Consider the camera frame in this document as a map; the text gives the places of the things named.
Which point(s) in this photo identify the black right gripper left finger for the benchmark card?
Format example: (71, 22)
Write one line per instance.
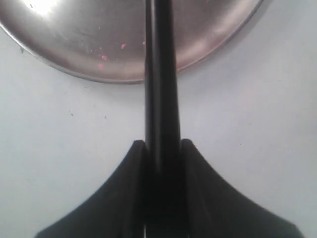
(115, 210)

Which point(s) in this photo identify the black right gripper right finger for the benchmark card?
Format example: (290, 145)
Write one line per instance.
(218, 210)

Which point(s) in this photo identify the black knife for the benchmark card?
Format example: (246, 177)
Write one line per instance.
(166, 212)

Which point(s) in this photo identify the round steel plate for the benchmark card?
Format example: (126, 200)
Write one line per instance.
(104, 40)

